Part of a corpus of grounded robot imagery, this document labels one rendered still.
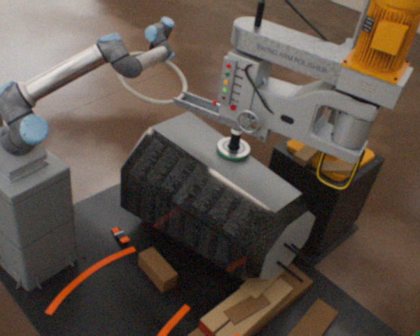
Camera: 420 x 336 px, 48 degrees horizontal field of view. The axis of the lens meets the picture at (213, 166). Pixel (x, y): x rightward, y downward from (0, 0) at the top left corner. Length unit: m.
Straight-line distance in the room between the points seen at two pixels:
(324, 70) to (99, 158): 2.48
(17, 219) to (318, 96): 1.80
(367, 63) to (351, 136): 0.42
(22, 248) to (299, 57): 1.94
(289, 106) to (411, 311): 1.86
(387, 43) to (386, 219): 2.35
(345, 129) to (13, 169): 1.82
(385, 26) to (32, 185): 2.00
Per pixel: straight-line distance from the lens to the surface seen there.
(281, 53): 2.55
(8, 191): 2.83
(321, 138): 2.68
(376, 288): 3.81
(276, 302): 3.19
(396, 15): 2.34
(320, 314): 3.38
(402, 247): 4.21
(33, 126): 2.64
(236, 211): 2.82
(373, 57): 2.42
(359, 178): 3.45
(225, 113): 2.85
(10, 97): 2.65
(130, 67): 2.61
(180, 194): 3.00
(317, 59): 2.48
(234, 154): 3.02
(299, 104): 2.62
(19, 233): 3.00
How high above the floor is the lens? 2.72
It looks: 39 degrees down
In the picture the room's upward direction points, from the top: 9 degrees clockwise
